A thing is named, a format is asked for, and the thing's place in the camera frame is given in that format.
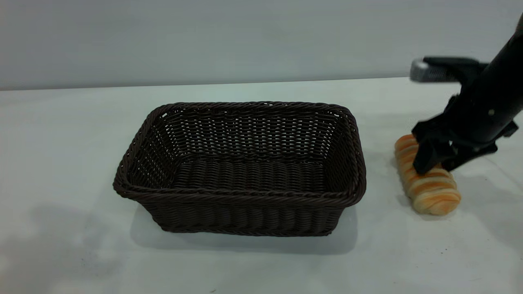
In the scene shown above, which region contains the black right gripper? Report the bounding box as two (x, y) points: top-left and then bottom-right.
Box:
(411, 35), (523, 176)

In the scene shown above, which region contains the striped golden bread roll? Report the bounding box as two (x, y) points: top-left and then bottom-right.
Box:
(394, 134), (463, 216)

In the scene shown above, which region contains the black woven wicker basket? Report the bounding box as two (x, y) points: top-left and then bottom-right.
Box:
(113, 101), (367, 238)

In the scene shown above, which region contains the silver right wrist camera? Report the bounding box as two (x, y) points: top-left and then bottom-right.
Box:
(409, 56), (489, 87)

